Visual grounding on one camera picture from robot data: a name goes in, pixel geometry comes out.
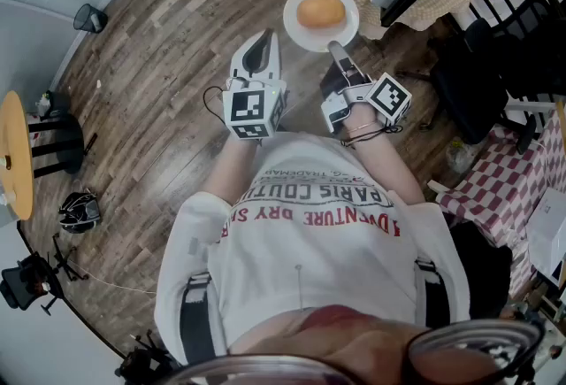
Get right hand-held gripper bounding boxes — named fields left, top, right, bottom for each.
left=318, top=41, right=413, bottom=136

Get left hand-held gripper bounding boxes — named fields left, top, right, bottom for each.
left=222, top=28, right=289, bottom=142

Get white round plate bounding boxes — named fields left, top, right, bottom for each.
left=283, top=0, right=360, bottom=54

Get person's left forearm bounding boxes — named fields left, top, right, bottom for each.
left=201, top=135, right=267, bottom=204

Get person's right forearm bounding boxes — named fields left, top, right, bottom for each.
left=342, top=121, right=426, bottom=204

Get person's right hand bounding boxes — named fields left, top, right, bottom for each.
left=345, top=102, right=382, bottom=130

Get clear plastic bag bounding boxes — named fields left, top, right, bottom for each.
left=445, top=138, right=478, bottom=175

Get black mesh wastebasket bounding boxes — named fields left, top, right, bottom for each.
left=73, top=3, right=109, bottom=35

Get white printed t-shirt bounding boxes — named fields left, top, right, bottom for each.
left=154, top=130, right=470, bottom=367

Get red and white checkered cloth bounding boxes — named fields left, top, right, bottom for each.
left=435, top=107, right=566, bottom=301

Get black round stool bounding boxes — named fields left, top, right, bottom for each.
left=26, top=91, right=87, bottom=180

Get round wooden side table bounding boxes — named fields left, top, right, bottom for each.
left=0, top=90, right=35, bottom=222

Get white cardboard box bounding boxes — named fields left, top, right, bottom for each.
left=524, top=187, right=566, bottom=288

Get person's face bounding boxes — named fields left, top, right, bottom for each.
left=229, top=304, right=501, bottom=385

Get black-rimmed eyeglasses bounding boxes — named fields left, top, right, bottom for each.
left=167, top=316, right=547, bottom=385

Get small black office chair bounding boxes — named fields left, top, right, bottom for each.
left=0, top=253, right=59, bottom=316

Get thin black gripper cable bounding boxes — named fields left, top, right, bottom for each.
left=203, top=85, right=232, bottom=127

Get thin gold bracelet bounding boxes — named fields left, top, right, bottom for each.
left=347, top=120, right=382, bottom=135

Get black cord wristband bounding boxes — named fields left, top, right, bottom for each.
left=339, top=124, right=404, bottom=149

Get black and grey shoulder strap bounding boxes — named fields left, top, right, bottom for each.
left=413, top=258, right=453, bottom=330
left=179, top=271, right=218, bottom=366

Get thin white floor cable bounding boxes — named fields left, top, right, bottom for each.
left=73, top=271, right=159, bottom=296

